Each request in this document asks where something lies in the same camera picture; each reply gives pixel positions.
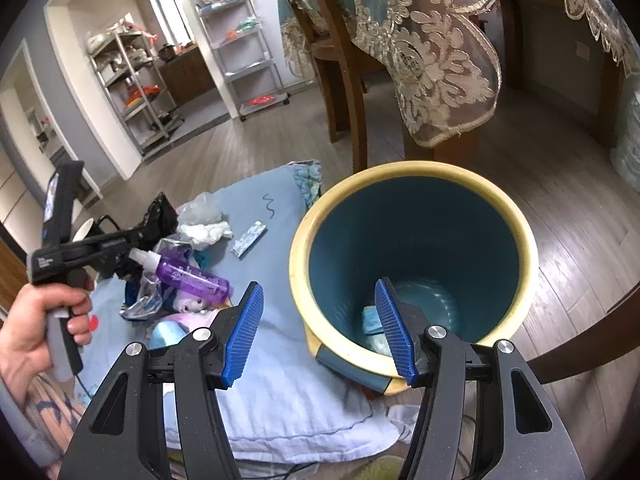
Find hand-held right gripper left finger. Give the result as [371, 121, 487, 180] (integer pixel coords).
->
[57, 282, 265, 480]

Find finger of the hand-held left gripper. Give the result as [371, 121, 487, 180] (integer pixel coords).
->
[136, 192, 179, 250]
[114, 255, 151, 282]

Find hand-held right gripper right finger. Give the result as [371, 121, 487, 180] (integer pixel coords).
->
[374, 278, 586, 480]

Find silver blue foil wrapper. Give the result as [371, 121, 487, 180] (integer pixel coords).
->
[120, 280, 167, 322]

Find white tissue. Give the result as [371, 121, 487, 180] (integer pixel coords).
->
[177, 219, 234, 251]

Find purple spray bottle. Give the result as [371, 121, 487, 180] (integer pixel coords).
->
[129, 247, 234, 307]

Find blue bin with yellow rim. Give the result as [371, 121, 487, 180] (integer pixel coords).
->
[289, 162, 540, 397]

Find person's left hand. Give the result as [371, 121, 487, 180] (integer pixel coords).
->
[0, 278, 96, 386]

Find light blue cloth piece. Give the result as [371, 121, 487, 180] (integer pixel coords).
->
[361, 305, 397, 357]

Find black mug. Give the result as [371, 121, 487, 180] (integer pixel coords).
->
[74, 215, 117, 242]

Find clear plastic bag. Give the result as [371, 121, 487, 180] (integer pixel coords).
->
[177, 191, 223, 226]

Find light blue blanket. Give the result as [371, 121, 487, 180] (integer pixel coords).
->
[75, 162, 418, 461]

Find light blue round item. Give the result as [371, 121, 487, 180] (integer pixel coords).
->
[150, 321, 190, 350]

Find small white blue wrapper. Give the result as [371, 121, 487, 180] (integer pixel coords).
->
[231, 221, 268, 259]

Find metal shelf rack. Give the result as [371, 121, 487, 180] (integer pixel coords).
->
[87, 30, 184, 157]

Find brown wooden cabinet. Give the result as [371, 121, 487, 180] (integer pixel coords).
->
[160, 47, 211, 106]

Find floral blue cloth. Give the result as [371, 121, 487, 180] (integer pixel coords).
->
[290, 160, 323, 207]

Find white shelf rack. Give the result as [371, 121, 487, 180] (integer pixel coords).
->
[192, 0, 292, 122]

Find glossy orange wooden chair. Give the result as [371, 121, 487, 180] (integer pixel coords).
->
[530, 240, 640, 387]

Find dark wooden chair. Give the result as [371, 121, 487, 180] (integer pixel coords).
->
[262, 0, 416, 173]

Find cream lace tablecloth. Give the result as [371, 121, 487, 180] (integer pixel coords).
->
[279, 0, 640, 149]

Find clear water jug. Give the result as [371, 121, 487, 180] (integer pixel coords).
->
[610, 91, 640, 182]

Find wooden dining table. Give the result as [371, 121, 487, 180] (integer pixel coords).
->
[400, 0, 640, 161]

